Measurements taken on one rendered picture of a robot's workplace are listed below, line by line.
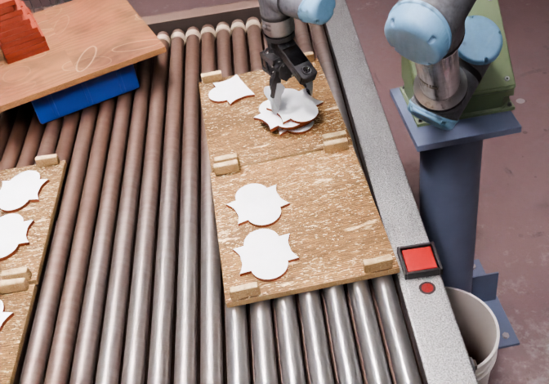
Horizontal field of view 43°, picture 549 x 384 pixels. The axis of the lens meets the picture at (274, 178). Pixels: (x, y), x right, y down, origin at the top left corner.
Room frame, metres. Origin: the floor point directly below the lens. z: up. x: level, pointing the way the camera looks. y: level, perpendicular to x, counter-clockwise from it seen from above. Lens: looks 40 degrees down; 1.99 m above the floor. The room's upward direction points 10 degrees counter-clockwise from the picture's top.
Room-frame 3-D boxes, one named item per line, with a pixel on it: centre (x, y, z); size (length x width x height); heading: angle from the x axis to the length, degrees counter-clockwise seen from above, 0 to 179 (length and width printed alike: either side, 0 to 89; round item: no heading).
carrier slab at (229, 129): (1.52, -0.02, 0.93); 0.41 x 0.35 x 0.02; 3
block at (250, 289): (0.90, 0.10, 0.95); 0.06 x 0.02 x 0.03; 92
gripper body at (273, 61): (1.47, -0.07, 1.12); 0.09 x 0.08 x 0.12; 27
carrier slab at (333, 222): (1.10, -0.03, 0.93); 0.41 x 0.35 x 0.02; 2
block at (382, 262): (0.91, -0.17, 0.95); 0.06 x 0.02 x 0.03; 92
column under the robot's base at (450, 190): (1.47, -0.50, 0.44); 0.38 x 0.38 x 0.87; 1
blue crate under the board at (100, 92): (1.85, 0.53, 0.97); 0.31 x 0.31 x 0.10; 20
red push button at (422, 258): (0.92, -0.26, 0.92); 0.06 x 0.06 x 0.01; 88
